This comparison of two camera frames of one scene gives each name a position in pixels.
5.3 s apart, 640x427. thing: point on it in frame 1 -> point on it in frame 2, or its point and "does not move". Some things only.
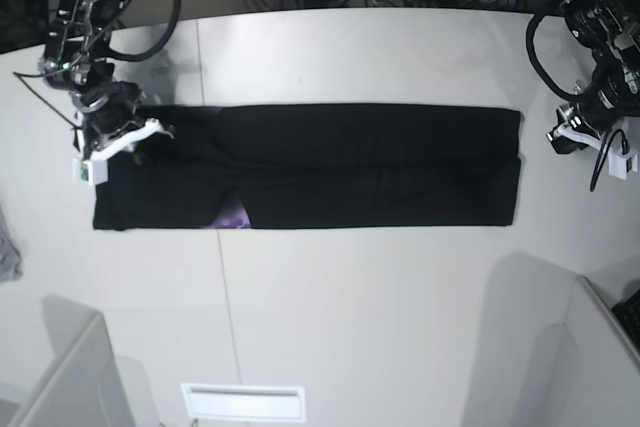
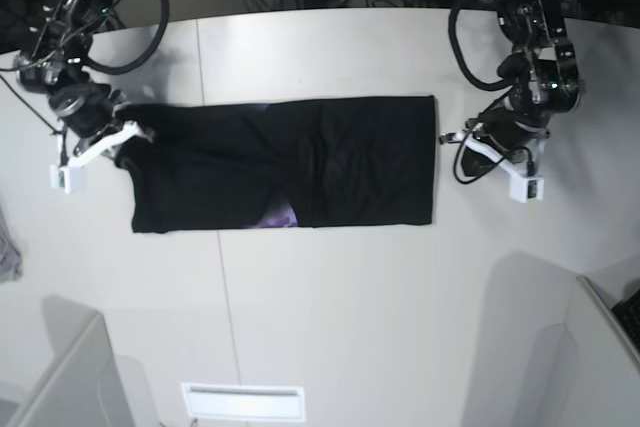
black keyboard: [627, 313] does not move
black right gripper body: [582, 125] -> [500, 128]
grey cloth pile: [11, 266] does not move
